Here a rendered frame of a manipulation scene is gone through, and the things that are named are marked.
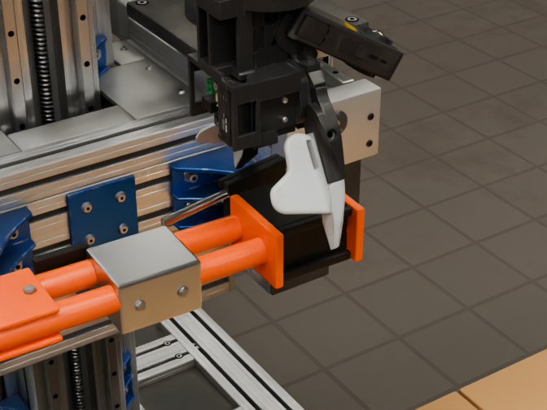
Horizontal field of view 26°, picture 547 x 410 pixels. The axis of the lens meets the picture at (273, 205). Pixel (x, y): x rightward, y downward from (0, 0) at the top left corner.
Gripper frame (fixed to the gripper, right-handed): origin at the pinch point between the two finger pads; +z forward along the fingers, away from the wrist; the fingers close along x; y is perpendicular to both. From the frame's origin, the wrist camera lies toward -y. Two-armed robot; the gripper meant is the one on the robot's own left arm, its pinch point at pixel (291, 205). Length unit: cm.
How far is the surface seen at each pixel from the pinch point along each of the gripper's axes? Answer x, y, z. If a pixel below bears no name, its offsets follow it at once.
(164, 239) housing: -0.6, 11.3, -0.1
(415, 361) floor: -85, -85, 110
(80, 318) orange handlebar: 3.5, 20.2, 1.5
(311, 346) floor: -101, -68, 110
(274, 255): 4.6, 4.3, 0.8
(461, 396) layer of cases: -23, -42, 55
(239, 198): -1.8, 3.8, -1.0
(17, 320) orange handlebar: 3.4, 24.8, 0.0
